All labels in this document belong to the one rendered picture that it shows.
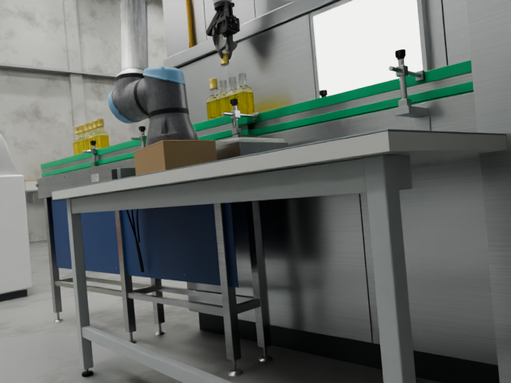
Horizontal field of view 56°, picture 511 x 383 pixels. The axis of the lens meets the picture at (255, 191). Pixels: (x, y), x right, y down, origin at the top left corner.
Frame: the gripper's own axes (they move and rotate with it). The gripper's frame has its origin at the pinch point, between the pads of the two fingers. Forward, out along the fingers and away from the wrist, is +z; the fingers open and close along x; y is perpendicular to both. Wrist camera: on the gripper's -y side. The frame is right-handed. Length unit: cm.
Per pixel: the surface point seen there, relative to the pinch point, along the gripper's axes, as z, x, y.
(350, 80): 20, 14, 51
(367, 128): 40, -4, 68
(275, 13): -13.8, 13.1, 18.5
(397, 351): 84, -59, 105
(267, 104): 21.2, 11.5, 10.8
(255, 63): 3.3, 11.5, 6.3
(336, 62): 12.7, 13.4, 45.5
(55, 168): 33, -21, -137
